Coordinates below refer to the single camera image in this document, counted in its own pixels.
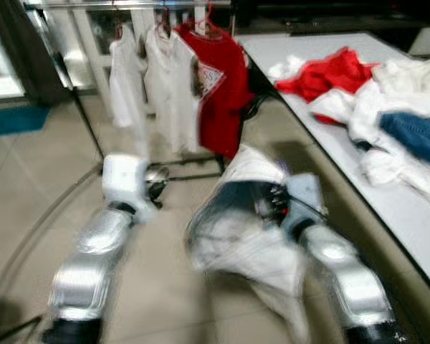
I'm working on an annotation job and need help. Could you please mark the teal floor mat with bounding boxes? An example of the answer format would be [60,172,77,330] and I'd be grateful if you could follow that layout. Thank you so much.
[0,105,49,138]

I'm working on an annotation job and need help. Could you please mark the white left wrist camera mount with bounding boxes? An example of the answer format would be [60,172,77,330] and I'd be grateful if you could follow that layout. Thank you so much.
[100,153,155,219]

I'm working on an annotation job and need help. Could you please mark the black chrome clothes rack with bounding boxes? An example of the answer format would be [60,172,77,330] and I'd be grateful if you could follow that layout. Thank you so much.
[25,0,266,180]

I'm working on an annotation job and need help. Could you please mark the red shirt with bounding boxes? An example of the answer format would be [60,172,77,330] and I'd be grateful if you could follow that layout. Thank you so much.
[176,21,253,160]

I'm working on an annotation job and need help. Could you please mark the white crumpled garment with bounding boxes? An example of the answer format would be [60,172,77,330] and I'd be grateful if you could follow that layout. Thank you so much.
[308,77,430,214]

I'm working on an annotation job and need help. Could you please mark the white plastic box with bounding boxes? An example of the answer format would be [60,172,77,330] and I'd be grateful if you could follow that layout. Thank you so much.
[408,27,430,58]

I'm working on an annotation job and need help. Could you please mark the small white garment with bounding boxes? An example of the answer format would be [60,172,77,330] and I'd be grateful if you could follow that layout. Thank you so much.
[267,56,307,81]

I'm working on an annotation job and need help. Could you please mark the light grey white trousers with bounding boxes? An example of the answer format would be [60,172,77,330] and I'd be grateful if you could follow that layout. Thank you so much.
[185,143,312,343]

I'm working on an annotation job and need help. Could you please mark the white framed glass door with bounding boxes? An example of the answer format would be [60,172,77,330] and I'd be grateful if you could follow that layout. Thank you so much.
[0,11,26,101]

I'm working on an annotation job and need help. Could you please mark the red crumpled garment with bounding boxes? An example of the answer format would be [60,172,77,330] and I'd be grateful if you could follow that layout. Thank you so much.
[274,47,377,126]

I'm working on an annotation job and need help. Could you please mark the cream white garment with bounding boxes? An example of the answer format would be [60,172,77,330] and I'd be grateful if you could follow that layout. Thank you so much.
[373,56,430,97]

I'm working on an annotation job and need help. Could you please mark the blue denim jeans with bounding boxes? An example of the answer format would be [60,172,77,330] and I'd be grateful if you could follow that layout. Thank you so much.
[378,111,430,173]

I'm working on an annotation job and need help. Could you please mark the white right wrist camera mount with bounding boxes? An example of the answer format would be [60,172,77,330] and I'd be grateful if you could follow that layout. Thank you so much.
[287,172,327,223]

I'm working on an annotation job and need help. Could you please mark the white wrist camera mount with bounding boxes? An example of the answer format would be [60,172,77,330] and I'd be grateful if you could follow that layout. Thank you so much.
[287,172,327,223]
[100,153,155,219]

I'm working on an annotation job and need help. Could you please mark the black shelf unit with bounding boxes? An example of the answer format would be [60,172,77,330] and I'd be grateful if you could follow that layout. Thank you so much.
[233,0,430,37]

